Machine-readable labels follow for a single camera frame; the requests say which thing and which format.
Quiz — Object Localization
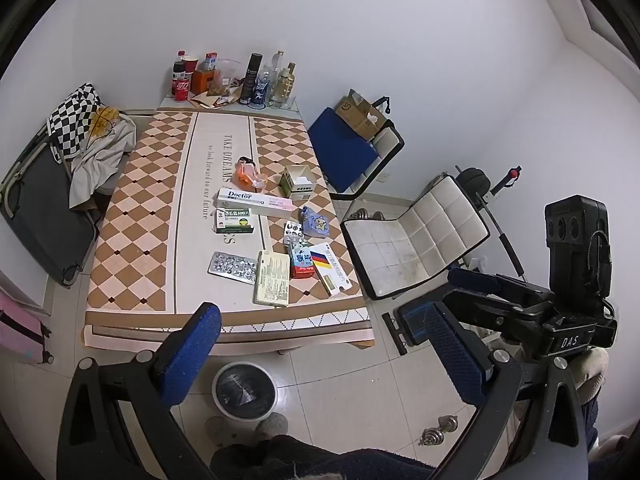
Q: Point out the white padded chair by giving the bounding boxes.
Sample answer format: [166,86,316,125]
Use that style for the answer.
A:
[340,172,491,302]

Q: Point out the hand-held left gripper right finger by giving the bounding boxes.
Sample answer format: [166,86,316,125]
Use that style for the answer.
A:
[425,302,588,480]

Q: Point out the orange snack packet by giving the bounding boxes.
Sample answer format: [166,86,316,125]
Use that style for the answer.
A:
[235,156,267,188]

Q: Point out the person's dark trouser legs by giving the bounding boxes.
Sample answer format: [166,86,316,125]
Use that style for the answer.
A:
[210,434,436,480]

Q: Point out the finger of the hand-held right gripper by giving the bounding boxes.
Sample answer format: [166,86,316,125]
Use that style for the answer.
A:
[446,267,553,318]
[394,296,546,347]

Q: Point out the yellow mesh bag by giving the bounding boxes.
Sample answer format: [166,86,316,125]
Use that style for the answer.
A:
[90,106,121,140]

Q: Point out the blue cartoon packet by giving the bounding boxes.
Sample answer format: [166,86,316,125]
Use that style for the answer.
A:
[300,206,331,237]

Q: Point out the checkered printed tablecloth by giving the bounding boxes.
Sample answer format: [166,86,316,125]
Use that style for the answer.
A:
[82,107,376,351]

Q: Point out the large silver blister pack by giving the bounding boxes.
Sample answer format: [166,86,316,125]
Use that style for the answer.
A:
[207,252,258,285]

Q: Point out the clear glass bottle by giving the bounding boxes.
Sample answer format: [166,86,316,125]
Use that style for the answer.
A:
[270,51,286,106]

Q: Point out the long white toothpaste box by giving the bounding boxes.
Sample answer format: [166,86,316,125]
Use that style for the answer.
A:
[217,187,296,213]

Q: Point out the clear plastic snack bag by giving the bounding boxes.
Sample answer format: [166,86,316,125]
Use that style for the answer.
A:
[207,59,242,98]

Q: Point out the pale yellow box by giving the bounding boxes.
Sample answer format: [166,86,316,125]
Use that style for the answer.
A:
[253,250,291,307]

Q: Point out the orange box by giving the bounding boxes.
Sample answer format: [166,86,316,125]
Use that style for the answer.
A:
[191,69,216,96]

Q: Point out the pink suitcase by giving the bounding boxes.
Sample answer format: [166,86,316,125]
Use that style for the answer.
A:
[0,292,53,363]

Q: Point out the blue cushioned chair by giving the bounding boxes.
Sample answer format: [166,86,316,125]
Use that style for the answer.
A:
[320,95,406,202]

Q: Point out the black white checkered cloth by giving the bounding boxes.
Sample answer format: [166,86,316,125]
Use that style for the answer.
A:
[47,82,103,161]

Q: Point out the gold glass bottle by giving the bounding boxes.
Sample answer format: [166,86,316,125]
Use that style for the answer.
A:
[277,62,297,108]

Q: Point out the cola bottle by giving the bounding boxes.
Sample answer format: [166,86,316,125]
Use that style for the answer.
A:
[172,51,192,101]

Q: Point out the brown paper wrapper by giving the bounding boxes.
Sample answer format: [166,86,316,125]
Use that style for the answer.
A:
[190,92,241,110]

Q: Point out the blue white bottle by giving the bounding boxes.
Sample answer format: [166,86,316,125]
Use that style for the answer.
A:
[250,71,273,111]

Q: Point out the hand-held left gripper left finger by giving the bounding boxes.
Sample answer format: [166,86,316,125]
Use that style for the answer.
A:
[56,301,222,480]

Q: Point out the cardboard box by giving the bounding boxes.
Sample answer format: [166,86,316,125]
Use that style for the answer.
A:
[334,89,388,142]

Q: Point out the small white green box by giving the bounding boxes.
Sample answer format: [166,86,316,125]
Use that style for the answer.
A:
[279,164,316,201]

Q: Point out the grey slipper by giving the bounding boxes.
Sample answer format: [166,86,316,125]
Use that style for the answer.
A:
[255,412,291,443]

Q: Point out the person's right forearm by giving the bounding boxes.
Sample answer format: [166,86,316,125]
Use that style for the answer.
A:
[572,347,610,398]

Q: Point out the blue cushion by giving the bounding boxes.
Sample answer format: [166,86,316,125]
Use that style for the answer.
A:
[307,106,378,195]

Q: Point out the green medicine box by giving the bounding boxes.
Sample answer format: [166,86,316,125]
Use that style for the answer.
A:
[212,207,256,234]

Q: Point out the white trash bin black liner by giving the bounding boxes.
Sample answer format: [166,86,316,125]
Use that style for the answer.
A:
[211,362,277,422]

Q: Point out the grey folding bed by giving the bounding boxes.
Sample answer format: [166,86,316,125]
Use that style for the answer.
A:
[0,122,101,288]

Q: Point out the black exercise machine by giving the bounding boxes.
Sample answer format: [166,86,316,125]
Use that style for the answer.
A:
[452,165,531,281]

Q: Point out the red blue medicine box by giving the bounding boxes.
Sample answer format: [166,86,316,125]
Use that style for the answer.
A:
[287,240,317,279]

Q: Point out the white box striped flag print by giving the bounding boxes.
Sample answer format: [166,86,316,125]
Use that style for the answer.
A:
[309,242,351,296]

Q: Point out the tall black bottle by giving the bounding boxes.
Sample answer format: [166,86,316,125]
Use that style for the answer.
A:
[239,53,264,106]

